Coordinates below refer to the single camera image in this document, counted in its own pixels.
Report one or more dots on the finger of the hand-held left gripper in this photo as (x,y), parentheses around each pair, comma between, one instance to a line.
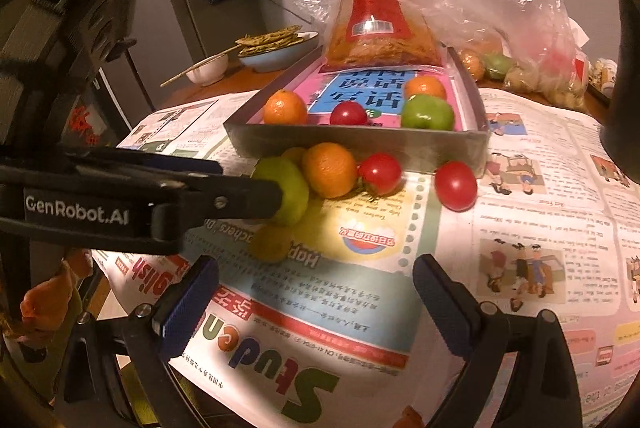
(240,200)
(190,165)

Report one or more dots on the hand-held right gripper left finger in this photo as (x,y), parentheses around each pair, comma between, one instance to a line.
(187,308)

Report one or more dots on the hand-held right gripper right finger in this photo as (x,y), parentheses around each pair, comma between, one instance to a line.
(445,308)

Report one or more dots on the small yellow-green fruit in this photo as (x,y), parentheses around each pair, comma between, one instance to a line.
(294,154)
(272,243)

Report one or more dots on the green jujube fruit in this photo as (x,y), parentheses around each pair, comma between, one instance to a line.
(427,112)
(295,195)
(497,65)

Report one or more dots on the orange mandarin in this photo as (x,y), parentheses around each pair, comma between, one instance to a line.
(425,87)
(329,170)
(470,63)
(285,107)

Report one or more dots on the red cherry tomato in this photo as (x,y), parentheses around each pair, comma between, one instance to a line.
(380,173)
(456,185)
(348,113)

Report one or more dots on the grey rectangular tray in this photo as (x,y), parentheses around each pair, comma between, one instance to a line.
(425,150)

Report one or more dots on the cluster of tan round fruits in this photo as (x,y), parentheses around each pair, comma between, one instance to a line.
(545,82)

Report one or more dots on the person's left hand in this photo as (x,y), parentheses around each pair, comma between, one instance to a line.
(45,303)

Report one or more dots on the grey refrigerator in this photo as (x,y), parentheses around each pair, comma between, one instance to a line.
(145,57)

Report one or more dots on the small white bowl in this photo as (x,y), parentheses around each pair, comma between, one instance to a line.
(207,71)

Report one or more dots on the wooden chopstick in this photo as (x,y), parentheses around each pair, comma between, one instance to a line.
(215,56)
(200,65)

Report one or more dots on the colourful printed newspaper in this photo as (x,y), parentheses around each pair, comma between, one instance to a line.
(525,208)

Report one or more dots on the blue enamel bowl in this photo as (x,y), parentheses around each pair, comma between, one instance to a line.
(272,58)

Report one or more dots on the pink book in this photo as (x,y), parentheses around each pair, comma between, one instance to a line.
(316,83)

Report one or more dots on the stack of flat pancakes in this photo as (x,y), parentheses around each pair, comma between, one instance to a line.
(270,40)

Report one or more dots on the red label snack packet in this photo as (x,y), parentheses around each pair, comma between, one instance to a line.
(375,2)

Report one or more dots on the white plastic jar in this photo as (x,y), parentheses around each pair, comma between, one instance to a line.
(602,73)

